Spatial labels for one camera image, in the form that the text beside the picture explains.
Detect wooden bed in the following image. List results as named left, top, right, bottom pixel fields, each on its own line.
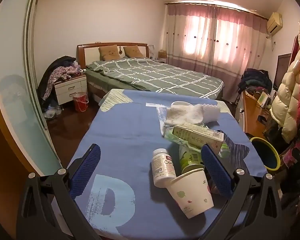
left=76, top=42, right=225, bottom=100

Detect white pill bottle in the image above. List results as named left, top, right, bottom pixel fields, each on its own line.
left=152, top=148, right=177, bottom=187

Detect white paper cup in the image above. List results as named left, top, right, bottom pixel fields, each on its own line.
left=164, top=168, right=214, bottom=219

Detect black television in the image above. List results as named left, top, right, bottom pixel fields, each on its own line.
left=272, top=53, right=292, bottom=90

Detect stack of books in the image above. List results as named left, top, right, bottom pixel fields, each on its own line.
left=256, top=91, right=272, bottom=108

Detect clear plastic bags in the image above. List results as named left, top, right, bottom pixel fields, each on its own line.
left=44, top=105, right=63, bottom=119

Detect cream puffer jacket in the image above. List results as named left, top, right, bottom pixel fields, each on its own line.
left=270, top=16, right=300, bottom=144

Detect green checked duvet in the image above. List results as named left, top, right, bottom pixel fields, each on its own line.
left=86, top=57, right=225, bottom=99

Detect white nightstand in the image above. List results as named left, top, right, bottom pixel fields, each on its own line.
left=54, top=74, right=88, bottom=105

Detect blue printed tablecloth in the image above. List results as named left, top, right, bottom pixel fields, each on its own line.
left=47, top=89, right=268, bottom=240

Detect pile of dark clothes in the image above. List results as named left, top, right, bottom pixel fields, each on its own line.
left=237, top=68, right=273, bottom=95

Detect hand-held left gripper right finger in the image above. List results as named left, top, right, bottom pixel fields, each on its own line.
left=201, top=144, right=283, bottom=240

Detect mixed hanging clothes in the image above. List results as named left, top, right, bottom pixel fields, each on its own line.
left=265, top=120, right=300, bottom=230

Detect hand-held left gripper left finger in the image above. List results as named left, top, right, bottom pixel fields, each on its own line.
left=16, top=144, right=102, bottom=240

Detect red bucket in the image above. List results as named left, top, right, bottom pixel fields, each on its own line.
left=73, top=92, right=89, bottom=112

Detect brown pillow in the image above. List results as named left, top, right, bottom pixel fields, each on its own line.
left=123, top=45, right=144, bottom=59
left=99, top=45, right=120, bottom=61

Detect sliding glass door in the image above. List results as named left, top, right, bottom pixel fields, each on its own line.
left=0, top=0, right=63, bottom=175

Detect yellow rimmed trash bin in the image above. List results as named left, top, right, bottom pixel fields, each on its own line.
left=250, top=137, right=281, bottom=172

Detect pile of patterned clothes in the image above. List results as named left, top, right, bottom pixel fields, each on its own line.
left=37, top=56, right=82, bottom=105

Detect green wipes packet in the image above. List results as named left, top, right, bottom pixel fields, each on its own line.
left=164, top=126, right=230, bottom=158

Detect olive green carton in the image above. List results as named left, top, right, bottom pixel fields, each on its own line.
left=172, top=123, right=225, bottom=154

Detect wall air conditioner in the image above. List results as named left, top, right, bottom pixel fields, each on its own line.
left=266, top=12, right=283, bottom=39

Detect wooden desk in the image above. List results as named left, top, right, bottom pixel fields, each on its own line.
left=242, top=90, right=273, bottom=133

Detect green plastic bottle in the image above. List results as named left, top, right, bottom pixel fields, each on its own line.
left=178, top=145, right=205, bottom=177

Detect pink sheer curtain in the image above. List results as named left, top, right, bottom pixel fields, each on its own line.
left=165, top=3, right=269, bottom=100

